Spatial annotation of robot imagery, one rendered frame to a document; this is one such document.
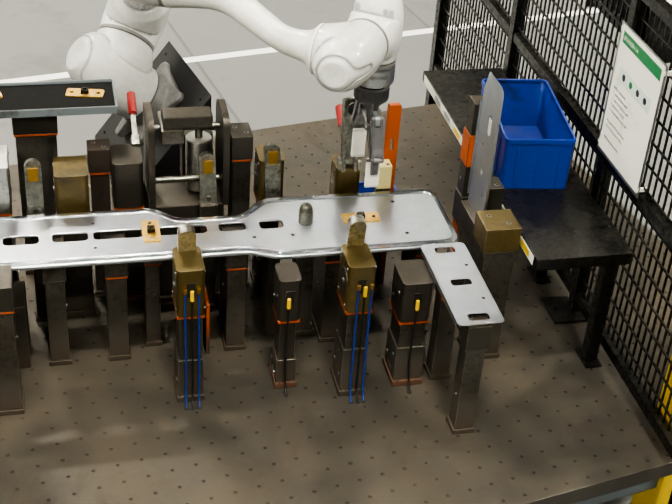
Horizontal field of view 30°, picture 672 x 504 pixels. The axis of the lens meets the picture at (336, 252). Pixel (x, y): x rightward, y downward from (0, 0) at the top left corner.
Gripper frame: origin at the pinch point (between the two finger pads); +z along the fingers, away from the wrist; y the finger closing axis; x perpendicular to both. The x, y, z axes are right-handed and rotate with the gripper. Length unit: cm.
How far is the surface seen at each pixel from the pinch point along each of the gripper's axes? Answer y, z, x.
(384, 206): -4.3, 13.7, 6.8
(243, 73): -272, 114, 18
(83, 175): -12, 6, -60
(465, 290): 29.3, 13.7, 15.7
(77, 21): -333, 114, -52
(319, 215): -2.3, 13.7, -8.7
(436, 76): -61, 11, 35
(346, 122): -14.6, -2.7, -1.0
